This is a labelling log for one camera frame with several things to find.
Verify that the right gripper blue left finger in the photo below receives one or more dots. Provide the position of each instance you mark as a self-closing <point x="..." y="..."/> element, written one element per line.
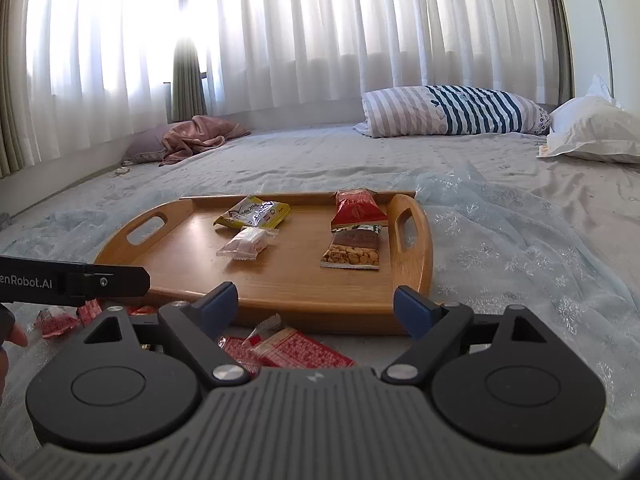
<point x="190" y="334"/>

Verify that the wooden serving tray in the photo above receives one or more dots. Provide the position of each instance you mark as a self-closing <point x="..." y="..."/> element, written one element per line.
<point x="177" y="243"/>

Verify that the brown peanut bar packet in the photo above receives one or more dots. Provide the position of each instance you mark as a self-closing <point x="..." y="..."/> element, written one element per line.
<point x="354" y="248"/>

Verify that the purple pillow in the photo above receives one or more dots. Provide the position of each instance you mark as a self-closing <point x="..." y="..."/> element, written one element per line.
<point x="146" y="147"/>

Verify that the light blue lace cloth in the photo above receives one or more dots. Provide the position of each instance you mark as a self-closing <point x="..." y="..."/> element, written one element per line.
<point x="561" y="238"/>

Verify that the white pillow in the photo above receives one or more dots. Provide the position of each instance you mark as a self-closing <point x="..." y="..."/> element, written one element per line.
<point x="593" y="127"/>

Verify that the person's left hand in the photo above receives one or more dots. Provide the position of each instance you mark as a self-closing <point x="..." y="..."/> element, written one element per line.
<point x="13" y="333"/>

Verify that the pink blanket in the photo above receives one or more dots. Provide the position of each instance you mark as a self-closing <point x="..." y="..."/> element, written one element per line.
<point x="198" y="135"/>

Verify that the red wafer packet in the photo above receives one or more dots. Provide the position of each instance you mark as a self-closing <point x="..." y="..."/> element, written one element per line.
<point x="275" y="344"/>
<point x="235" y="348"/>

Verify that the pink white cake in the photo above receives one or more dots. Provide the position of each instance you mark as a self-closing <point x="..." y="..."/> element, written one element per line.
<point x="247" y="244"/>

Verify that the striped pillow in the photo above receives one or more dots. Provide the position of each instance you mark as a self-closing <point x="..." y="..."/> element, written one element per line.
<point x="444" y="110"/>

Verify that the red crinkled snack bag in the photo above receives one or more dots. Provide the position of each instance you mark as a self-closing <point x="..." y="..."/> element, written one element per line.
<point x="357" y="208"/>

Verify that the yellow white snack bag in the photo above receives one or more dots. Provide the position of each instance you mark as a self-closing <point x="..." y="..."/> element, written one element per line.
<point x="252" y="212"/>

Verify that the grey bed sheet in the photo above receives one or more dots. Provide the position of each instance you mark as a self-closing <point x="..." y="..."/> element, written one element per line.
<point x="325" y="159"/>

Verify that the small item near purple pillow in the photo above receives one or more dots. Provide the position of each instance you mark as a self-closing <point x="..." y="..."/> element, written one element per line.
<point x="120" y="171"/>

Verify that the white sheer curtain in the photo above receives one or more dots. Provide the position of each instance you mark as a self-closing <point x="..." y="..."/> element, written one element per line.
<point x="99" y="70"/>

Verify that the dark red chocolate bar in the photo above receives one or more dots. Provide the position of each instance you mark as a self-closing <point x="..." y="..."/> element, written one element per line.
<point x="57" y="321"/>

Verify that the green drape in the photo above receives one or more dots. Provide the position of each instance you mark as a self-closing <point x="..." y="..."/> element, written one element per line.
<point x="187" y="95"/>

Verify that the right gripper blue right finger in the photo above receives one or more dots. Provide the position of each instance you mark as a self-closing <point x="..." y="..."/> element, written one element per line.
<point x="438" y="333"/>

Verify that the brown red candy bar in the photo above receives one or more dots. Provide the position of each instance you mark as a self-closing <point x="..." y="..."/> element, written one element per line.
<point x="145" y="310"/>

